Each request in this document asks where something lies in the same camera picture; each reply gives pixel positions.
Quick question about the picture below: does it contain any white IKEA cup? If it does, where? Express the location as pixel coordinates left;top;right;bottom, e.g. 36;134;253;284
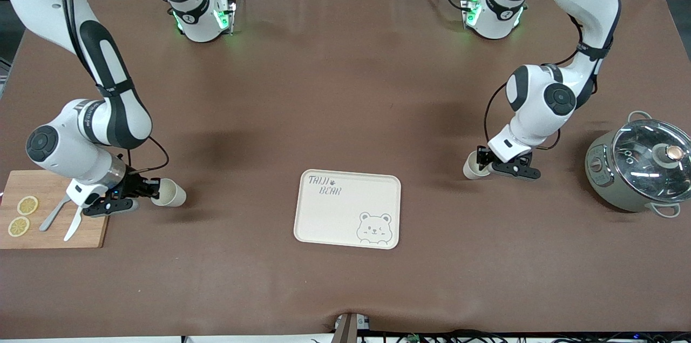
150;178;187;208
463;150;492;180

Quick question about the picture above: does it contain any wooden cutting board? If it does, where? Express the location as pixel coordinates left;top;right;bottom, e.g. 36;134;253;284
0;169;119;250

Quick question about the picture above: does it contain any white plastic knife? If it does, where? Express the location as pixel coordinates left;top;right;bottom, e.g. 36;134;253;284
63;205;84;242

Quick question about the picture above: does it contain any grey plastic knife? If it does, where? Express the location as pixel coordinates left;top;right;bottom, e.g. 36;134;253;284
39;194;72;232

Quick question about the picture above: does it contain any grey-green cooking pot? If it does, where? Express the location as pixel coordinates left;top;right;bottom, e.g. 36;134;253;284
585;111;691;218

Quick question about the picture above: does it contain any glass pot lid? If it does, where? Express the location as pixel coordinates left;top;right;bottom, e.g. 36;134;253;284
612;119;691;203

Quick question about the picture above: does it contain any cream bear print tray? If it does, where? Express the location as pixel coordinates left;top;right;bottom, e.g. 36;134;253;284
294;169;402;250

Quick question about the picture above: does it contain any brown table cover mat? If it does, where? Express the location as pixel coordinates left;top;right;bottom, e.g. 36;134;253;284
0;0;691;339

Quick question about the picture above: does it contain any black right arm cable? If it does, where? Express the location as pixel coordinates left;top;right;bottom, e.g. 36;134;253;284
57;0;170;174

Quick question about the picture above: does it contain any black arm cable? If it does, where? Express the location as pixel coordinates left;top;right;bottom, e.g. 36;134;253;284
57;0;170;174
483;0;617;152

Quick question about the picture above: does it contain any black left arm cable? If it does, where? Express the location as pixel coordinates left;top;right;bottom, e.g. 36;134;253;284
483;0;617;152

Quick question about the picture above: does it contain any metal table edge bracket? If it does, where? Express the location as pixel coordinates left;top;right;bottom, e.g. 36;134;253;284
332;312;372;343

